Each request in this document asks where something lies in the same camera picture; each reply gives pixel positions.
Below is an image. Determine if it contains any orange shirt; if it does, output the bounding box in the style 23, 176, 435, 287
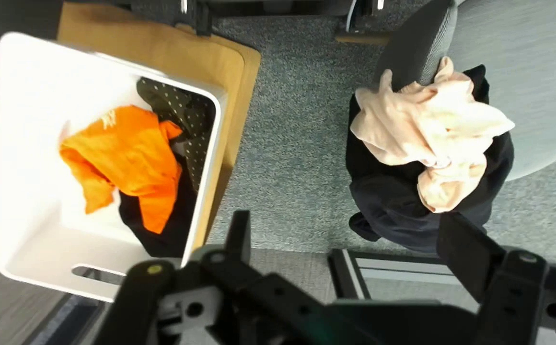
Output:
58, 103, 186, 235

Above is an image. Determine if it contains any white plastic storage bin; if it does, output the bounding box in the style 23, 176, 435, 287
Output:
0, 30, 228, 304

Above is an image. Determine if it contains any aluminium frame rail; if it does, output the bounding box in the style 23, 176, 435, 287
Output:
326, 247, 477, 304

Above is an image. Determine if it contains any dark green dotted garment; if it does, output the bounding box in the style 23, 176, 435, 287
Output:
117, 74, 219, 258

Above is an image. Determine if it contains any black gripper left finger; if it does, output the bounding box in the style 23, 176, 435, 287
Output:
92, 209, 305, 345

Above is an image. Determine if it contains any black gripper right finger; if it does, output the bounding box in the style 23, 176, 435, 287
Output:
435, 210, 556, 345

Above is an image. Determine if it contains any black jacket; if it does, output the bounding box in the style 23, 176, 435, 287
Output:
343, 63, 516, 255

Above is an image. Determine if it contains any peach shirt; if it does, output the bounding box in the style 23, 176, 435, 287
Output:
349, 55, 518, 216

